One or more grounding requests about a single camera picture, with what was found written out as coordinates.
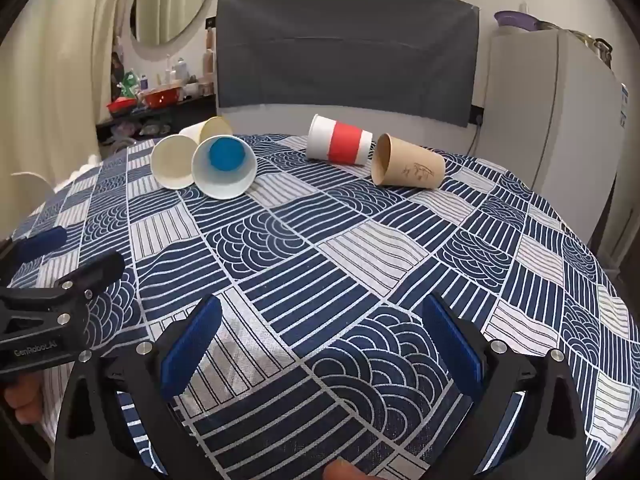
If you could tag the person's left hand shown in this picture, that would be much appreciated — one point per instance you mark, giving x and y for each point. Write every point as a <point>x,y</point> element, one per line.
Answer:
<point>22,395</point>

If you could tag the white cup with blue bottom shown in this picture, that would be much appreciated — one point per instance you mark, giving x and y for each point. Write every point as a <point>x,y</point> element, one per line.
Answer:
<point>220,186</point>

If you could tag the green package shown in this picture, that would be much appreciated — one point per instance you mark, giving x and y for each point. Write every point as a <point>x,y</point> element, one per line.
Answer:
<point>129,85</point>

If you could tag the white chair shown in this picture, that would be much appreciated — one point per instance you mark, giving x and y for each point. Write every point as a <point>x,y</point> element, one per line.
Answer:
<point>30,187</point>

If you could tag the red bowl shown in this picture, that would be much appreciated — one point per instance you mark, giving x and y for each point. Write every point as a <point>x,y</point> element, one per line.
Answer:
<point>161,97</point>

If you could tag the wall outlet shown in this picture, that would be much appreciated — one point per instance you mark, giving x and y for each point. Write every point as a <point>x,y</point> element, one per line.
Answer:
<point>477,115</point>

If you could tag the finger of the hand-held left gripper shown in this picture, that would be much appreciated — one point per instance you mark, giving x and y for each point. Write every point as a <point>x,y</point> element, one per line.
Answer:
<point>95,272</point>
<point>47,239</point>

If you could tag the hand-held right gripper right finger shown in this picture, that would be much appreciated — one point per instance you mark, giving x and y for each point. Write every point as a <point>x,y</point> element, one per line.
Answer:
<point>452,347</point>

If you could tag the brown paper cup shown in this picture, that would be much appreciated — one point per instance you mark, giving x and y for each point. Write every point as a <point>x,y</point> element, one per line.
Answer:
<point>415,167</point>

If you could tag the white refrigerator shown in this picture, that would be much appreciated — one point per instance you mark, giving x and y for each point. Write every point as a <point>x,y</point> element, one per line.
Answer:
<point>550,125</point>

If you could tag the person's right hand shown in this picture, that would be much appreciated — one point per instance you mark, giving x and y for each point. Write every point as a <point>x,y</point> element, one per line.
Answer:
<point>345,471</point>

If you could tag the white paper cup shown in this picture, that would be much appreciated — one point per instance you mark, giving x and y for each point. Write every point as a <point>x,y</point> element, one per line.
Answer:
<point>212,129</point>

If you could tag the white cup with red band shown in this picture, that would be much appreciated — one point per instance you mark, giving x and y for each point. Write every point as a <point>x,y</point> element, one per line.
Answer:
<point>345,142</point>

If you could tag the black shelf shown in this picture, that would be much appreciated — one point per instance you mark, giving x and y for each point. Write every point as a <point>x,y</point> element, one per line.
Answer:
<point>150,116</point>

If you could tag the dark grey cloth cover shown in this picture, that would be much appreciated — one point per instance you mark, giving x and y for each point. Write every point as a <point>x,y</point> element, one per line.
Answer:
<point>345,60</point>

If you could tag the blue patterned tablecloth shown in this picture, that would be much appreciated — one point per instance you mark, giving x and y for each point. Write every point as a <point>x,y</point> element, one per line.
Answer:
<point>310,270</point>

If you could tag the purple plastic basin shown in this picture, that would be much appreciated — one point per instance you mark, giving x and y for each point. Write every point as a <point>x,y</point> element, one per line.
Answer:
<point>515,19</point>

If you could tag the pink bottle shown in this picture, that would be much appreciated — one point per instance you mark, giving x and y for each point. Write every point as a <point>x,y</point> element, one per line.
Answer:
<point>206,62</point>

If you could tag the red basket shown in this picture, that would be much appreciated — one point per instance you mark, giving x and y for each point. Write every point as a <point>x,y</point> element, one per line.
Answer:
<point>121,106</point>

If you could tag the round wall mirror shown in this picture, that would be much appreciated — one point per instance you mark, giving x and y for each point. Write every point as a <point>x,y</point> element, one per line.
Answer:
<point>170,0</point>

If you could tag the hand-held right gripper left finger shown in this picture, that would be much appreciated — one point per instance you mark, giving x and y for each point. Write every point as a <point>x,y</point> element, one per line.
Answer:
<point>192,347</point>

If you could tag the cream curtain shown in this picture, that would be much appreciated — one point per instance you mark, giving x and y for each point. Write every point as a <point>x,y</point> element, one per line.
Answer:
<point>60,85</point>

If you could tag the metal pot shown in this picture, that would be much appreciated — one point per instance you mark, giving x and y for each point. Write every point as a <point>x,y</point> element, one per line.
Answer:
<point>595,47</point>

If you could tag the white bottle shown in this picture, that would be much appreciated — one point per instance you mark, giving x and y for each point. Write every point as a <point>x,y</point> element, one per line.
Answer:
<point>180,69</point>

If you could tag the cream paper cup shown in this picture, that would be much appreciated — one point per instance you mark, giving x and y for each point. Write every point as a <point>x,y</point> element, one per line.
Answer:
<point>172,162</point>

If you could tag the blue fridge sticker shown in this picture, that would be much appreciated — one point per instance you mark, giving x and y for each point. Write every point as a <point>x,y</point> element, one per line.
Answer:
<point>623,105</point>

